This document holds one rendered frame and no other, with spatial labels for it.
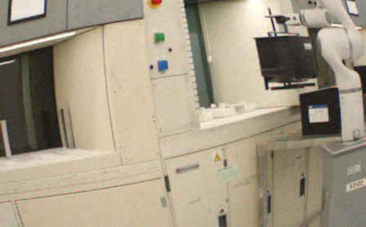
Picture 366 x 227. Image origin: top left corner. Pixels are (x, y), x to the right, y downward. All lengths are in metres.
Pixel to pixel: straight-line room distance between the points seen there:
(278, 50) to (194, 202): 0.67
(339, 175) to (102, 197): 0.85
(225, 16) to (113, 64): 0.99
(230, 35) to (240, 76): 0.19
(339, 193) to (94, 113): 0.98
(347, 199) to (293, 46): 0.83
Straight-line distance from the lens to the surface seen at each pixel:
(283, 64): 2.50
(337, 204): 1.99
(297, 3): 3.02
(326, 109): 2.42
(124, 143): 2.19
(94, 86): 2.25
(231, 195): 2.53
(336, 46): 2.00
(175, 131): 2.33
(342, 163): 1.95
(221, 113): 2.76
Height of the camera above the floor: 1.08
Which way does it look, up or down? 3 degrees down
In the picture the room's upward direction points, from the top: 8 degrees counter-clockwise
